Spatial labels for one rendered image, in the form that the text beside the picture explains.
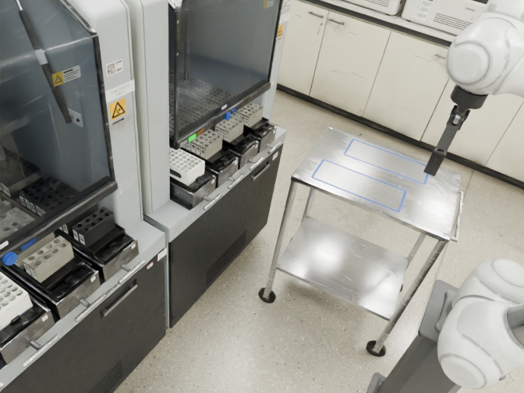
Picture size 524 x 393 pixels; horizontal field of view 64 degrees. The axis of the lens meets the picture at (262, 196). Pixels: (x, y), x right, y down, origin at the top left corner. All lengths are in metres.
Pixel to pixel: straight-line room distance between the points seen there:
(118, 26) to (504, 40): 0.80
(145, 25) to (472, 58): 0.74
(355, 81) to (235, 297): 2.15
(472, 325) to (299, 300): 1.20
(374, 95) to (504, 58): 2.79
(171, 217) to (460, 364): 0.97
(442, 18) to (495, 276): 2.34
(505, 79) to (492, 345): 0.61
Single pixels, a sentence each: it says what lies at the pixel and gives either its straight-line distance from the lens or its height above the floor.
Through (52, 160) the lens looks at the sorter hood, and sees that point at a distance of 1.06.
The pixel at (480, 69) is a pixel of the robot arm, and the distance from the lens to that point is 0.84.
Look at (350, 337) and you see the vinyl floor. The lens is 2.19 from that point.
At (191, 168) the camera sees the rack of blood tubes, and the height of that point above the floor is 0.86.
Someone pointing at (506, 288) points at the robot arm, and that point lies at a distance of 1.31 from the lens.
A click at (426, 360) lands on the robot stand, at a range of 1.58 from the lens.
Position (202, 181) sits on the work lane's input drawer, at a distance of 1.51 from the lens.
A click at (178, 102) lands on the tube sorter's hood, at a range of 1.32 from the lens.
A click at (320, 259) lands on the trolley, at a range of 2.05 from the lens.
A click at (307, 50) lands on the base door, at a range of 3.73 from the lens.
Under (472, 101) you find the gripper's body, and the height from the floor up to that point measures 1.38.
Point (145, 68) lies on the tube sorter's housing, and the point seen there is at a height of 1.27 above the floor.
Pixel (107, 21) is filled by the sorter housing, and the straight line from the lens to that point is 1.06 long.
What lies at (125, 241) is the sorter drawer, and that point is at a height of 0.82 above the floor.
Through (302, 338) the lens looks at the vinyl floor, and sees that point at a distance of 2.11.
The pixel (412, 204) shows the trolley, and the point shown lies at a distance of 1.65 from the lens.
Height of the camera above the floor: 1.78
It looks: 41 degrees down
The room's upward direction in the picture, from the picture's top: 10 degrees clockwise
